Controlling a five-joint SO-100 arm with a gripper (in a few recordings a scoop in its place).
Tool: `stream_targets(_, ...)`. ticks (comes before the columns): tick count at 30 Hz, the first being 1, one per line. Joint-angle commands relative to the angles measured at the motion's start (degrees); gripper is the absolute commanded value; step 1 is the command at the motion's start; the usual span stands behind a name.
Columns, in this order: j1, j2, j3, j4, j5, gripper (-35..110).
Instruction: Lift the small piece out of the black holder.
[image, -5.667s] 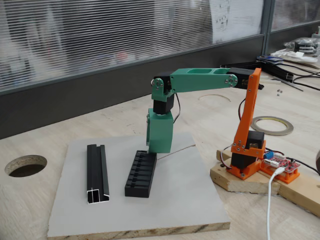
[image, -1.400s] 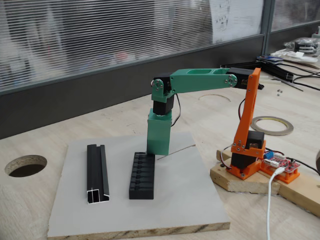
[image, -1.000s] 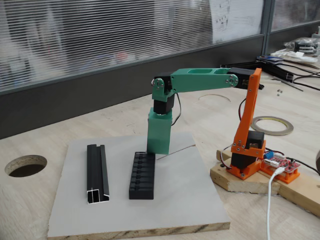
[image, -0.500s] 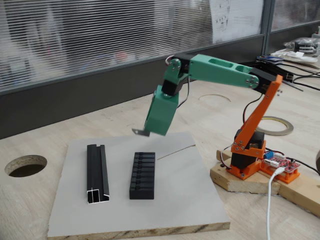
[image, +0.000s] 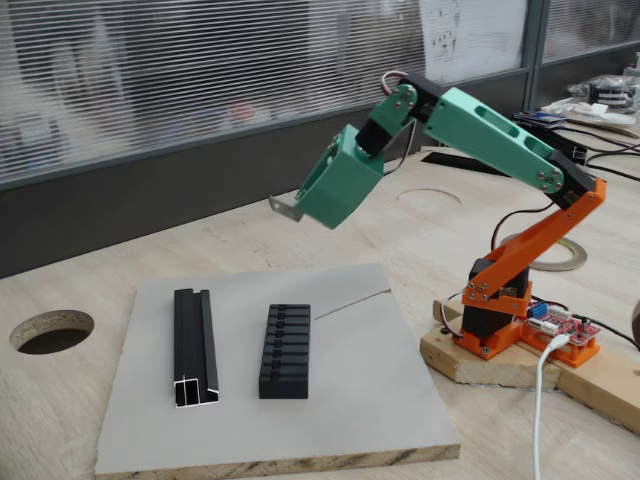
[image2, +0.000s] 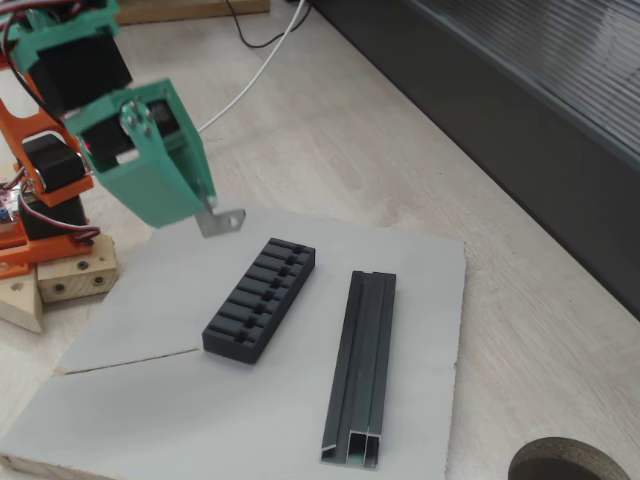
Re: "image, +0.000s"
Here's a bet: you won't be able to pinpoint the small silver metal bracket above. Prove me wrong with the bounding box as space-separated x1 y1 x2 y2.
268 195 305 222

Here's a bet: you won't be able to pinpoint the black slotted holder block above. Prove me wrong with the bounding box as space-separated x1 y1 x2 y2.
258 302 313 401

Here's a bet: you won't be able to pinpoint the grey work mat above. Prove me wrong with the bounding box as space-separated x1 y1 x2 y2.
93 262 462 477

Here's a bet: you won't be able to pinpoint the white printed paper sheet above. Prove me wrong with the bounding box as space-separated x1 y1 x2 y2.
418 0 530 85

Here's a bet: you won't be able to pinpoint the blue card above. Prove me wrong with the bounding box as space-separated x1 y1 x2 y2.
513 110 570 125

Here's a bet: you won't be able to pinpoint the black aluminium profile bar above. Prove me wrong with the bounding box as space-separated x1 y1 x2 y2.
172 287 222 410

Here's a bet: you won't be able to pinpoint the wooden base block with screws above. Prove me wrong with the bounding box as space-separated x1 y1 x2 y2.
419 298 562 392

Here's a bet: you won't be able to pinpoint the white flat plastic parts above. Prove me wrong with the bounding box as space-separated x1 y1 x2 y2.
541 98 640 132

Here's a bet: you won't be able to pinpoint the red controller circuit board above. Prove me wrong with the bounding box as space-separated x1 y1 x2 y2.
521 298 602 350

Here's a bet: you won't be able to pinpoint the black and white gadget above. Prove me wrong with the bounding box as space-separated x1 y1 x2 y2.
566 73 640 109

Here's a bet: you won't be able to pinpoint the pale wooden base plank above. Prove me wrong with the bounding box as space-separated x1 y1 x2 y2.
554 342 640 432

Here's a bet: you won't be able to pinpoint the red white black servo wire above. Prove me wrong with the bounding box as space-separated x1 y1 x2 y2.
431 291 470 336

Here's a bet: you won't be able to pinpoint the black wire loop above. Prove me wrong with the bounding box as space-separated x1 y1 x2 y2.
491 203 552 252

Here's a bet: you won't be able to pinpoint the flat tape ring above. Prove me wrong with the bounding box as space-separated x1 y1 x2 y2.
499 231 590 273

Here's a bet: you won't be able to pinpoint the white usb cable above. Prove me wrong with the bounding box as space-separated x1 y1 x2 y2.
531 333 570 480

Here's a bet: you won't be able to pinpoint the thin black cable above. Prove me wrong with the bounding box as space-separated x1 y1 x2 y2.
569 310 640 352

